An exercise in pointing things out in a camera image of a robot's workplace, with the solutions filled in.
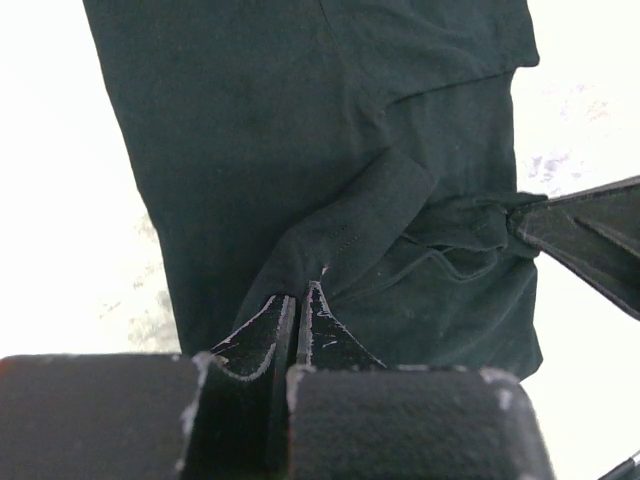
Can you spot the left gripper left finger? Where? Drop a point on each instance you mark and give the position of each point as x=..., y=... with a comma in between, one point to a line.
x=219, y=414

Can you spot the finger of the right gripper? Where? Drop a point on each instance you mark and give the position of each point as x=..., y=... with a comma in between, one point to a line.
x=593, y=233

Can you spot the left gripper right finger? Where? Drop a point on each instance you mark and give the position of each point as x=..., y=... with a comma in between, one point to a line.
x=353, y=417

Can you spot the black t-shirt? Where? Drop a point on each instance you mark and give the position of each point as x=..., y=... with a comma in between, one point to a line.
x=367, y=146

